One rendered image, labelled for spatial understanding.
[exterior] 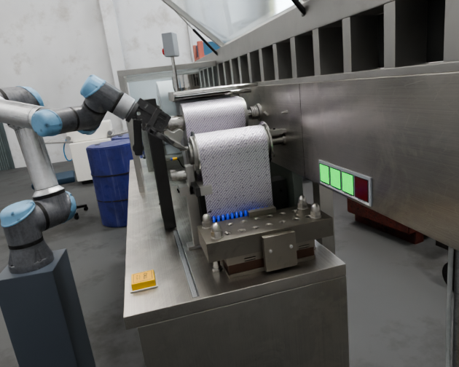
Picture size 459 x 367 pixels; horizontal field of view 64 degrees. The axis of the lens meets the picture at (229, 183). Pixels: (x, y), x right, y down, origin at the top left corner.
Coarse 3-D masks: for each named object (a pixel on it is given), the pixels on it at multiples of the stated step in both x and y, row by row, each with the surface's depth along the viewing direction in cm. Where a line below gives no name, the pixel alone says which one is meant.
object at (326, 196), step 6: (318, 186) 148; (318, 192) 149; (324, 192) 149; (330, 192) 150; (318, 198) 150; (324, 198) 150; (330, 198) 150; (318, 204) 151; (324, 204) 150; (330, 204) 151; (324, 210) 151; (330, 210) 152; (318, 240) 157; (324, 240) 154; (330, 240) 155; (324, 246) 155; (330, 246) 156
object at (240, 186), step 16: (256, 160) 125; (208, 176) 122; (224, 176) 123; (240, 176) 125; (256, 176) 126; (224, 192) 124; (240, 192) 126; (256, 192) 127; (208, 208) 124; (224, 208) 126; (240, 208) 127; (256, 208) 129
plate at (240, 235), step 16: (288, 208) 126; (224, 224) 119; (240, 224) 117; (256, 224) 116; (272, 224) 114; (288, 224) 113; (304, 224) 112; (320, 224) 114; (208, 240) 108; (224, 240) 107; (240, 240) 108; (256, 240) 109; (304, 240) 113; (208, 256) 107; (224, 256) 108
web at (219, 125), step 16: (192, 112) 140; (208, 112) 141; (224, 112) 143; (240, 112) 144; (192, 128) 141; (208, 128) 142; (224, 128) 144; (240, 128) 126; (256, 128) 126; (208, 144) 120; (224, 144) 121; (240, 144) 122; (256, 144) 123; (208, 160) 121; (224, 160) 122; (240, 160) 123
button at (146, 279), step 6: (150, 270) 117; (132, 276) 115; (138, 276) 114; (144, 276) 114; (150, 276) 113; (132, 282) 111; (138, 282) 111; (144, 282) 111; (150, 282) 111; (132, 288) 110; (138, 288) 111
